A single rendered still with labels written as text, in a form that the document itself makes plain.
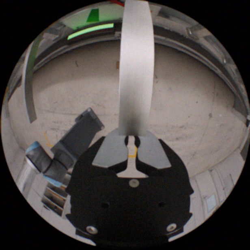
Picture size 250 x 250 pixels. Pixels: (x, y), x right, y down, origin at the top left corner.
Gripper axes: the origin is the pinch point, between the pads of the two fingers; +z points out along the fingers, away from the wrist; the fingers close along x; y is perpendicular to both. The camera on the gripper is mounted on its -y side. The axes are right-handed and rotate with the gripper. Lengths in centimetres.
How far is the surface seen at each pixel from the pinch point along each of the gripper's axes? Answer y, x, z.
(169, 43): -52, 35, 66
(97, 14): -28.9, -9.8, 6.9
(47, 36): -29.6, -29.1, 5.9
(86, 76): -14, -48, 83
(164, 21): -32.1, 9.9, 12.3
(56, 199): 246, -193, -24
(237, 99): -46, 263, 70
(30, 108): -3.7, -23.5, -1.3
